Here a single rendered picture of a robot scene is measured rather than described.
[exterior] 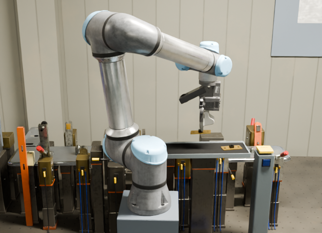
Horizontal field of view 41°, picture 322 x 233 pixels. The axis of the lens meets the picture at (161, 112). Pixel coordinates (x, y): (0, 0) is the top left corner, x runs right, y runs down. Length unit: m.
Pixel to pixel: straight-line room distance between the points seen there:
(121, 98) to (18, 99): 2.74
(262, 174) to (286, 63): 2.14
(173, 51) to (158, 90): 2.49
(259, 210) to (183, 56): 0.85
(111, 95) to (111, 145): 0.18
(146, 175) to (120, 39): 0.44
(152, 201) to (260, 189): 0.62
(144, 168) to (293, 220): 1.09
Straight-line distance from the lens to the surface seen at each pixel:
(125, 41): 1.27
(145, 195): 1.43
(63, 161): 2.11
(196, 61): 1.44
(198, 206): 1.89
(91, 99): 3.93
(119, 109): 1.43
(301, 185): 2.65
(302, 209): 2.39
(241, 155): 1.78
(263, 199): 1.93
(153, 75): 3.81
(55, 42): 3.66
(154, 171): 1.40
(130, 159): 1.43
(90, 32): 1.37
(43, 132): 1.99
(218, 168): 2.00
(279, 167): 2.06
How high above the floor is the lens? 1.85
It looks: 18 degrees down
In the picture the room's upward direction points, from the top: straight up
